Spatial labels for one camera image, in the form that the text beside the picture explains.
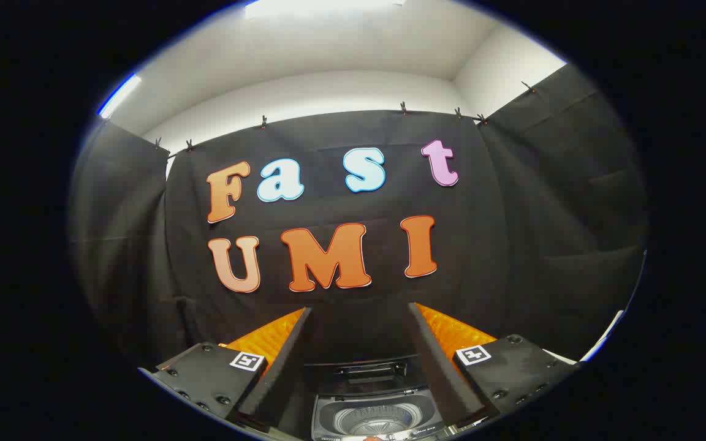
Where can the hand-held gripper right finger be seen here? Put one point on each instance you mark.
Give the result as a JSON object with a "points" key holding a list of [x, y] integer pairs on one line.
{"points": [[442, 367]]}

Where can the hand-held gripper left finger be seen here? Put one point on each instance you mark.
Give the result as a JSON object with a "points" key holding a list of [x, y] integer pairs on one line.
{"points": [[279, 367]]}

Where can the grey washing machine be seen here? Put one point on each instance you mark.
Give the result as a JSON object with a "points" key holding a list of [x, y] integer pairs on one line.
{"points": [[377, 416]]}

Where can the narrow white panel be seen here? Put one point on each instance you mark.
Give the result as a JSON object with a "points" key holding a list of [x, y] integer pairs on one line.
{"points": [[604, 337]]}

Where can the row of black clips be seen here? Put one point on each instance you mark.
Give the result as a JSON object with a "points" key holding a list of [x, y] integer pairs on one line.
{"points": [[263, 122]]}

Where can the ceiling light panel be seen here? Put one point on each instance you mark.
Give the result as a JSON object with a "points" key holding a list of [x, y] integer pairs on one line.
{"points": [[322, 7], [121, 94]]}

